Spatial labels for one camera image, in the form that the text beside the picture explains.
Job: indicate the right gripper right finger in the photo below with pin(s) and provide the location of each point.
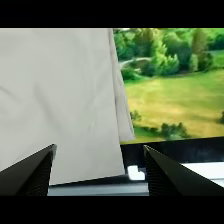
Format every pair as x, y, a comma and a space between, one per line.
173, 178

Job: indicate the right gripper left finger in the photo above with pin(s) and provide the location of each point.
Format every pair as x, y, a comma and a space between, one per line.
30, 176

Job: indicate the light grey pants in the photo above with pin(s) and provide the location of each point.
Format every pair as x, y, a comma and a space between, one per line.
60, 100

